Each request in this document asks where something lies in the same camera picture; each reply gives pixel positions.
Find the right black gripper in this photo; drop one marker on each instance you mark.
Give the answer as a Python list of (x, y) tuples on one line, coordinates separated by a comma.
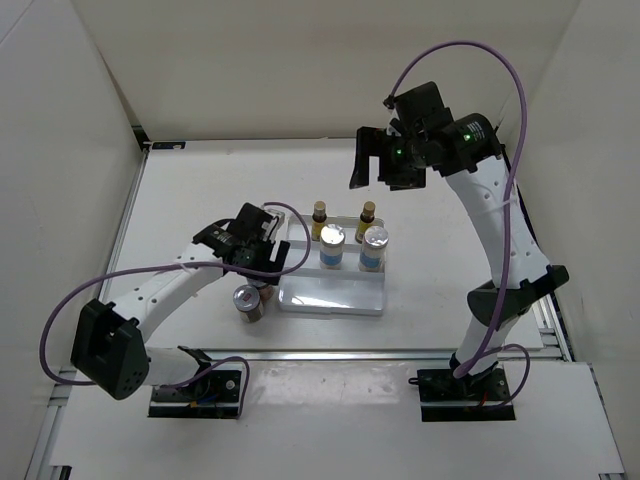
[(373, 142)]

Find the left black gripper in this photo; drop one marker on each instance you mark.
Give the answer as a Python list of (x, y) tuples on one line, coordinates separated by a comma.
[(268, 266)]

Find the red lid spice jar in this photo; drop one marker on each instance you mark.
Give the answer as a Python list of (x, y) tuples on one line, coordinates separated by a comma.
[(266, 292), (247, 301)]

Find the red lid spice jar front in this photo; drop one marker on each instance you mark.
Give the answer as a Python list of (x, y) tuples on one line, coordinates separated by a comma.
[(247, 301)]

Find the blue label jar front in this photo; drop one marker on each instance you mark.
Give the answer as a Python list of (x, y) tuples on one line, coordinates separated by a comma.
[(332, 241)]

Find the blue label jar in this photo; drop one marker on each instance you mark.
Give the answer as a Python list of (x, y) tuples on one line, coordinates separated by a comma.
[(332, 241), (373, 249)]

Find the yellow bottle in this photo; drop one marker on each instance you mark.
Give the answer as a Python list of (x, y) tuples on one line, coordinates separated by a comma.
[(366, 219), (318, 219)]

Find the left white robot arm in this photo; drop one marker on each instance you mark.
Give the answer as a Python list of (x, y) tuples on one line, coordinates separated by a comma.
[(110, 342)]

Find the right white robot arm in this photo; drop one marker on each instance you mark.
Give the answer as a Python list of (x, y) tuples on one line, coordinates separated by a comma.
[(467, 155)]

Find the white divided tray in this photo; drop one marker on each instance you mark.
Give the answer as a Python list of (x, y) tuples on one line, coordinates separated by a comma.
[(316, 290)]

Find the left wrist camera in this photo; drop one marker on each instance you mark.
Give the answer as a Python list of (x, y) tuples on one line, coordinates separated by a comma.
[(277, 218)]

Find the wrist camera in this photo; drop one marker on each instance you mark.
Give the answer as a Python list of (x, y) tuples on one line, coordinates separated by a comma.
[(422, 107), (277, 218)]

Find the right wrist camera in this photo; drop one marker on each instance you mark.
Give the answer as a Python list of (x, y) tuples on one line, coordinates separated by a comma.
[(422, 107)]

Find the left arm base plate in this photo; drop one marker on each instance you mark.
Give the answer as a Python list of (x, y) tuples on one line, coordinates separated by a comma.
[(216, 396)]

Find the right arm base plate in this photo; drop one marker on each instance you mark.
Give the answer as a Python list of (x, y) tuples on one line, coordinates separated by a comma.
[(445, 399)]

